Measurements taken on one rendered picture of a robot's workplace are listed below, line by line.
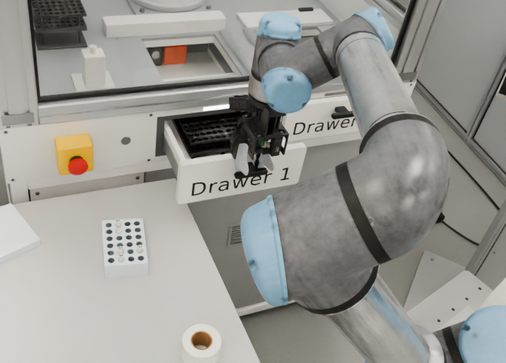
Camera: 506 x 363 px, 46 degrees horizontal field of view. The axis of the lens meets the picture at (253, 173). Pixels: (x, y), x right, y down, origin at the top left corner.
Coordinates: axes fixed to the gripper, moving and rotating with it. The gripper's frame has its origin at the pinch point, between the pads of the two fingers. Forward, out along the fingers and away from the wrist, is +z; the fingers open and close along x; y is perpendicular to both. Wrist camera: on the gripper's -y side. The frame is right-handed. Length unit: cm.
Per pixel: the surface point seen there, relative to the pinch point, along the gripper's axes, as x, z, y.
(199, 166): -10.6, -1.2, -1.3
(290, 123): 18.4, 3.1, -16.2
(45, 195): -39.3, 16.9, -19.3
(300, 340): 36, 91, -7
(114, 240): -28.9, 10.9, 3.4
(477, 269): 94, 63, 0
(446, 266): 106, 87, -18
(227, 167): -4.3, 0.2, -1.3
